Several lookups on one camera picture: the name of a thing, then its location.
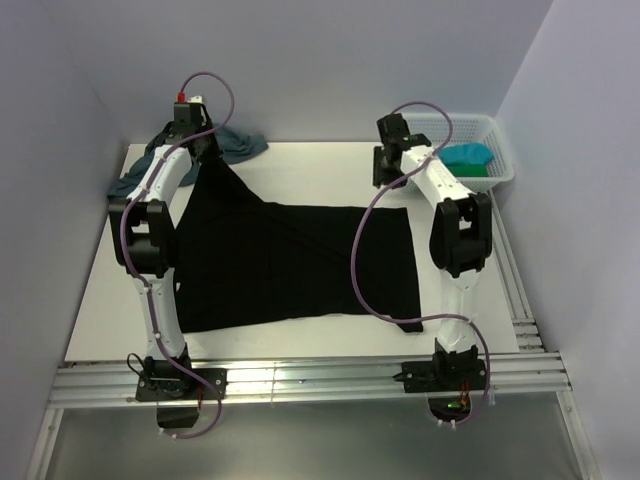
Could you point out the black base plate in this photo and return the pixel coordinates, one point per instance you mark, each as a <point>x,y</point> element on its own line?
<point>433,377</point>
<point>200,385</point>

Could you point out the black t shirt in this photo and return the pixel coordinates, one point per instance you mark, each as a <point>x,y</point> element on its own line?
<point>244,261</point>

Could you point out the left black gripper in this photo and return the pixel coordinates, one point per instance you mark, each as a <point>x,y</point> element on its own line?
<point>215,153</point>

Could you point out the grey blue crumpled t shirt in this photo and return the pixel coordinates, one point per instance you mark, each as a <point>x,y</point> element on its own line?
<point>236,147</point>

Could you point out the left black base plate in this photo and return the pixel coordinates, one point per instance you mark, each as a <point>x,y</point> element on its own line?
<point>200,385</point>

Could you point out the aluminium rail frame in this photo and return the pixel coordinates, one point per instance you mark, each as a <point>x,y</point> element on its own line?
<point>288,362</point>

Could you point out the rolled turquoise t shirt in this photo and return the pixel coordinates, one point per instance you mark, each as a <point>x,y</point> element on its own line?
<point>466,154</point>

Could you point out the white plastic basket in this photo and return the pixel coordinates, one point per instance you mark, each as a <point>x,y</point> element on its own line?
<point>428,174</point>

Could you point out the rolled green t shirt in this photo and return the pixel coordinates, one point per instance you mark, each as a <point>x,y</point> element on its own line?
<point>469,171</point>

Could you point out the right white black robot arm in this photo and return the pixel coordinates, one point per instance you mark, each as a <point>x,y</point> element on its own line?
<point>460,243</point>

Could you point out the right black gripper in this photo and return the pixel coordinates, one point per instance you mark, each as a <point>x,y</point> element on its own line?
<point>379,176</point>

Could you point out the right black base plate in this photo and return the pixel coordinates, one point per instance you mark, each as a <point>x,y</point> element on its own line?
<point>433,377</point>

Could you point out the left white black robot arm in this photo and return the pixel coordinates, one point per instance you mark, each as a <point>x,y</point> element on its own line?
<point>145,244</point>

